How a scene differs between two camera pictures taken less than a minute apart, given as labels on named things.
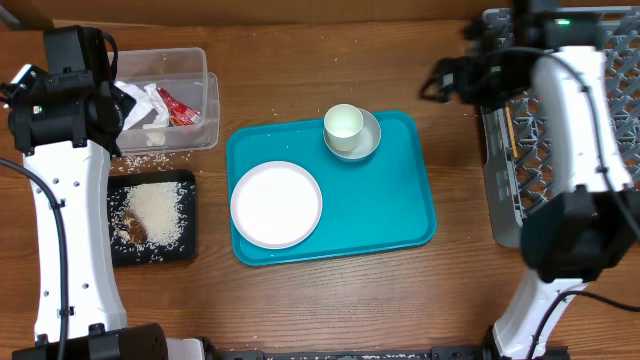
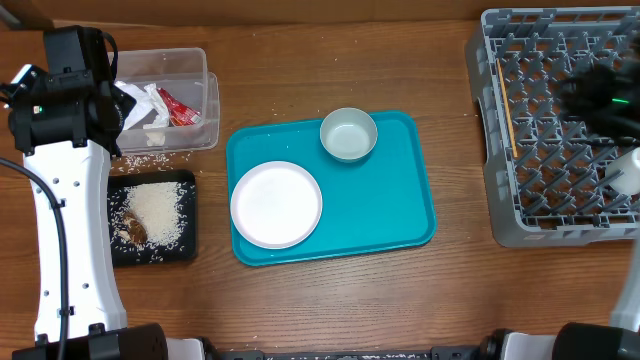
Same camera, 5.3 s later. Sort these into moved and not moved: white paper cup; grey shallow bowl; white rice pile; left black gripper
Moved: white paper cup
Not moved: grey shallow bowl; left black gripper; white rice pile
